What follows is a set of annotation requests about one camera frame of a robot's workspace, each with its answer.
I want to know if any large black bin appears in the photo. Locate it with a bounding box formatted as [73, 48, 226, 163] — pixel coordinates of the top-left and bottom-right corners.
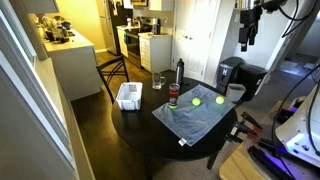
[237, 63, 269, 102]

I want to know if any green tennis ball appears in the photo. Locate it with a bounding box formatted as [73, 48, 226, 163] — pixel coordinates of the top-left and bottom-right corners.
[215, 95, 226, 106]
[191, 96, 202, 107]

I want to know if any kitchen clutter on counter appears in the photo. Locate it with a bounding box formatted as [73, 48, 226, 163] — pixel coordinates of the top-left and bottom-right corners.
[39, 14, 73, 44]

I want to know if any white panel door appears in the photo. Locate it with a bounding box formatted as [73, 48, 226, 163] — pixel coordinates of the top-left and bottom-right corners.
[171, 0, 215, 82]

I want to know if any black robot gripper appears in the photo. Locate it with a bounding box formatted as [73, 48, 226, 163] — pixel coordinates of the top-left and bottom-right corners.
[238, 6, 265, 53]

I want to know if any white plastic basket container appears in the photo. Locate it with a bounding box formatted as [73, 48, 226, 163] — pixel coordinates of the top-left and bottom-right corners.
[115, 81, 144, 112]

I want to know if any black metal chair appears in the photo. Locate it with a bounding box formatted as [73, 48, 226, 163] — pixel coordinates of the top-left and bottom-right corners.
[95, 54, 130, 104]

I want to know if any black coffee maker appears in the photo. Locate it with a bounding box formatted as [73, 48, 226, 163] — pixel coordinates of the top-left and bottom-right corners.
[151, 17, 163, 36]

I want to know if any white base cabinet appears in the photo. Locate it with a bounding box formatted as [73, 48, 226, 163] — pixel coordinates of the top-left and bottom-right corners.
[138, 32, 173, 74]

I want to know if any steel water bottle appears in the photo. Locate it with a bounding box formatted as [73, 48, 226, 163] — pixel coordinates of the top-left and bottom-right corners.
[175, 58, 185, 87]

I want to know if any stainless steel stove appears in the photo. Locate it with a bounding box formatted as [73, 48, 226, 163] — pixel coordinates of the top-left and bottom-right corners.
[125, 25, 154, 69]

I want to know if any dark refrigerator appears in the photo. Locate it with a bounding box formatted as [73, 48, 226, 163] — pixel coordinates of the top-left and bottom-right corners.
[97, 0, 134, 56]

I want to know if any white upper wall cabinet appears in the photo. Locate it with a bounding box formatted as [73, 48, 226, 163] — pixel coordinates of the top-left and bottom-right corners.
[19, 0, 61, 15]

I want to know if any black red spring clamp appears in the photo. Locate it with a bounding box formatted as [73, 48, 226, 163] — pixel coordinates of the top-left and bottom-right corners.
[232, 121, 259, 139]
[223, 132, 245, 145]
[240, 111, 265, 132]

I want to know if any long black base cable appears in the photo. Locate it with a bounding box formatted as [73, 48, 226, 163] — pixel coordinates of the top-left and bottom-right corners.
[271, 64, 320, 180]

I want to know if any white framed window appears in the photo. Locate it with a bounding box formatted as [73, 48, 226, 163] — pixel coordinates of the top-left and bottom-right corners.
[0, 0, 78, 168]

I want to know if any white kitchen island counter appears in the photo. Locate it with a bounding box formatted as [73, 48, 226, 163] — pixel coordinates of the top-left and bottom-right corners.
[42, 29, 104, 102]

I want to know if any round black table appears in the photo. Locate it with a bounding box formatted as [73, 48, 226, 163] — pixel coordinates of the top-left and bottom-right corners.
[110, 69, 239, 172]

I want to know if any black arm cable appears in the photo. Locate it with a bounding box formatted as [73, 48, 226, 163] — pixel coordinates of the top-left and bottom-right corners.
[277, 0, 320, 39]

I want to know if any grey cloth towel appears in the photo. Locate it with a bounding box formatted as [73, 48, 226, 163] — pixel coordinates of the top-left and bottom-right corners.
[151, 83, 236, 147]

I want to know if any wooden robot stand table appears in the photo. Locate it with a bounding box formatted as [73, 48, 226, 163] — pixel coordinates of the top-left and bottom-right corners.
[218, 139, 268, 180]

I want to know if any clear glass mug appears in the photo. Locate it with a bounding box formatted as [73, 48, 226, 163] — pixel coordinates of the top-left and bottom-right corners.
[151, 71, 167, 91]

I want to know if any small grey bin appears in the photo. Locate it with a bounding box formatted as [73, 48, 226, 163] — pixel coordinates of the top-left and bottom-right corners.
[225, 82, 247, 103]

